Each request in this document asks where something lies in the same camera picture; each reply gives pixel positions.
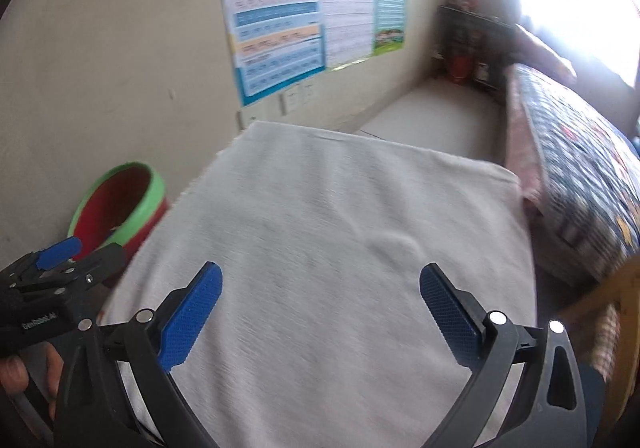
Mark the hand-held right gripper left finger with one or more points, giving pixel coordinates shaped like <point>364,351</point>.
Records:
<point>192,315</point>

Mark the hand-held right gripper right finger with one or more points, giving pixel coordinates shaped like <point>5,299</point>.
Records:
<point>450,315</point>

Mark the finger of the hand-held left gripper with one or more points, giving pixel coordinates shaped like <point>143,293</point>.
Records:
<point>57,252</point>
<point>97,265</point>

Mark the red bin with green rim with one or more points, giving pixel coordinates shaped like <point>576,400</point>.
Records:
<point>115,208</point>

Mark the person's left hand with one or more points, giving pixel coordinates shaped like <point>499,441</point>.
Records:
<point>12,373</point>

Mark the white towel table cover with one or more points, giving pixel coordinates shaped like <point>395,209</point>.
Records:
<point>325,228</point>

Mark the pink checked cushion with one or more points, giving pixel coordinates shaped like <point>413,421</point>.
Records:
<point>605,338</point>

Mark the wooden chair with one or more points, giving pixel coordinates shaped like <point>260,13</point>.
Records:
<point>610,293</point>

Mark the red container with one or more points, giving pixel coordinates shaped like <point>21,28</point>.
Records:
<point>458,68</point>

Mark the pink pillow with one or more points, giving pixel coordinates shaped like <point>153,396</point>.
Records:
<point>545,53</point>

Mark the dark bedside shelf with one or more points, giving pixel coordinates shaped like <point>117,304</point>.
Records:
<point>480,28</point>

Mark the white wall socket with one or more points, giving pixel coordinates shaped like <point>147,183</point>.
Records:
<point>289,102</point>
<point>308,93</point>

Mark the blue striped wall poster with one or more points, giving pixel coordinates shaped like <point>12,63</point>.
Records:
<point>275,18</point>

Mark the green wall poster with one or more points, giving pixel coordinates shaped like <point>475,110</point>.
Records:
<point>390,3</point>

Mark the white wall poster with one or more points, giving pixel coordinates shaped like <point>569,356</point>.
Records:
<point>347,13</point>

